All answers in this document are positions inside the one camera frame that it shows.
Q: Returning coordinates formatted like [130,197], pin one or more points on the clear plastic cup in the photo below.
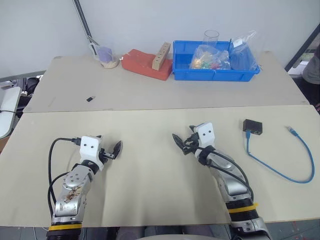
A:
[211,37]

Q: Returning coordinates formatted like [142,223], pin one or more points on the black diagonal frame bar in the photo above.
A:
[301,46]

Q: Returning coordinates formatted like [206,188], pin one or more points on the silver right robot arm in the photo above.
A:
[231,175]

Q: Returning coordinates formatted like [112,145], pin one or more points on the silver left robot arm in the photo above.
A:
[72,190]

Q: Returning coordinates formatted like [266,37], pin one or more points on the blue plastic bin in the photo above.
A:
[215,74]

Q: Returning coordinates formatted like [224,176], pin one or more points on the person in dark clothes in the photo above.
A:
[312,68]

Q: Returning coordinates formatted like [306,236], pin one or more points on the wooden block with holes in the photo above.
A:
[160,58]

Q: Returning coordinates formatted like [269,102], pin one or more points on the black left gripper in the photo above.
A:
[107,155]

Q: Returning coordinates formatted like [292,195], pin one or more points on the white chair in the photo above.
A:
[7,110]

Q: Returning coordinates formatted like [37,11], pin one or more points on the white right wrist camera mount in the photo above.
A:
[206,135]

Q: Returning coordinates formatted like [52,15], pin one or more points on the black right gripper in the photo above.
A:
[192,143]

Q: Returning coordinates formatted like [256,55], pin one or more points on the small black adapter box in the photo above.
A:
[253,126]

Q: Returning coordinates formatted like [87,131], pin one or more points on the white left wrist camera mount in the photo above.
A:
[89,148]

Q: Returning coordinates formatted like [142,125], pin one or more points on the red folded cloth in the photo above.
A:
[140,63]

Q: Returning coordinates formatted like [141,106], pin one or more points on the glass measuring cup purple contents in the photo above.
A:
[106,58]

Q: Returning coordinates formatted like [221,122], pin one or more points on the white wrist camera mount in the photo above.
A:
[89,148]
[206,135]

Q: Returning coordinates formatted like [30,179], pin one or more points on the small black usb stick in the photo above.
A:
[91,98]

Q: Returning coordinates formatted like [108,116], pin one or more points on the bag of colourful small parts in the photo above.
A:
[208,58]

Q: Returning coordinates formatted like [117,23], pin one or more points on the clear bag with dark contents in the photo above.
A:
[243,57]

